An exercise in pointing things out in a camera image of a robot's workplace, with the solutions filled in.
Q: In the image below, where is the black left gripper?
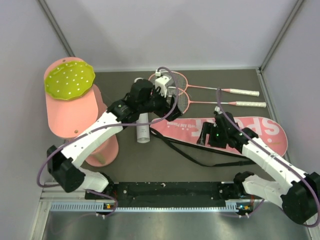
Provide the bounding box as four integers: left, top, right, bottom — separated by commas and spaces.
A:
138, 85, 183, 122

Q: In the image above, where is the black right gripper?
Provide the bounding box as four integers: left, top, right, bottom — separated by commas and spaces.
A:
197, 121, 228, 149

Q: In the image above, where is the pink racket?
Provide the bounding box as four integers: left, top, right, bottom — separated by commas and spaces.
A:
148, 70, 260, 98
169, 88, 267, 114

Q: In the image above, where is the white shuttlecock tube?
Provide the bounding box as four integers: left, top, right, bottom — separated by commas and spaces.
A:
136, 113, 150, 144

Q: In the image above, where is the pink sport racket bag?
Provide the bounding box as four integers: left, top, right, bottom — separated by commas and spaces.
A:
150, 116, 288, 157

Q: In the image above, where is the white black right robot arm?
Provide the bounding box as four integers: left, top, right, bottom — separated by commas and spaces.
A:
197, 108, 320, 225

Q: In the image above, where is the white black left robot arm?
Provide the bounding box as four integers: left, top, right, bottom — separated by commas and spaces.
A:
47, 75, 182, 199

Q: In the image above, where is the pink tiered shelf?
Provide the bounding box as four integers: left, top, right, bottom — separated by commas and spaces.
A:
44, 57, 119, 167

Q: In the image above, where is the green dotted scalloped plate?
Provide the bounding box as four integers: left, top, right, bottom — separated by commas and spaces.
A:
44, 60, 96, 101

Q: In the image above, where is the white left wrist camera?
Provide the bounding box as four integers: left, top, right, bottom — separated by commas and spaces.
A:
154, 71, 175, 97

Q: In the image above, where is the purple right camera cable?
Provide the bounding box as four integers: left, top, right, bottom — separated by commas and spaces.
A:
216, 87, 320, 228

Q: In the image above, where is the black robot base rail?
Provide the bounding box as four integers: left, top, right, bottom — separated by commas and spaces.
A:
84, 181, 253, 208

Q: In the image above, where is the white slotted cable duct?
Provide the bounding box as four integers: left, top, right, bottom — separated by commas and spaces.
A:
51, 201, 253, 213

